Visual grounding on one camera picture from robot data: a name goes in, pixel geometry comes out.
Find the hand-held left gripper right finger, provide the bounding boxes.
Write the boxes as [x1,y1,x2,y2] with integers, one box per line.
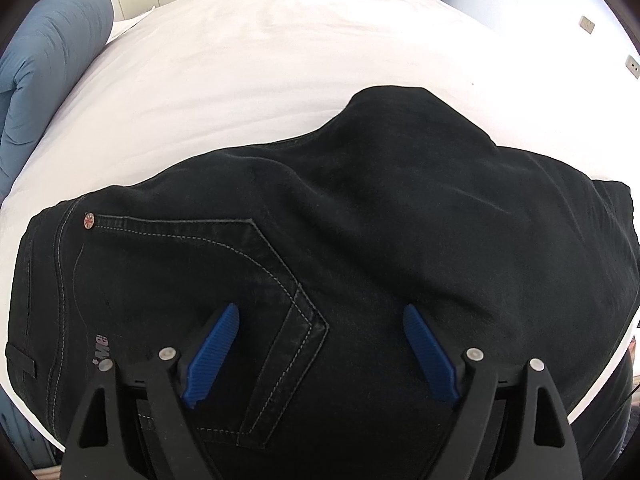
[402,302,586,480]

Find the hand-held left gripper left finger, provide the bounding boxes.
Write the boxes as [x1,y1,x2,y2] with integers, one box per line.
[60,302,240,480]

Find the black denim pants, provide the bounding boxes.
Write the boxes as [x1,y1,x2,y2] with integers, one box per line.
[7,86,640,480]

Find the bed with white sheet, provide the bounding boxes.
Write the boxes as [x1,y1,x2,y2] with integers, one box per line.
[0,0,640,441]

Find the rolled blue duvet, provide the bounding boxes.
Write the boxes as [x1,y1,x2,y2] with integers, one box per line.
[0,0,115,201]

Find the white pillow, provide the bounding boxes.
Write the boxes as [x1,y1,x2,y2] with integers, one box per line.
[110,7,156,41]

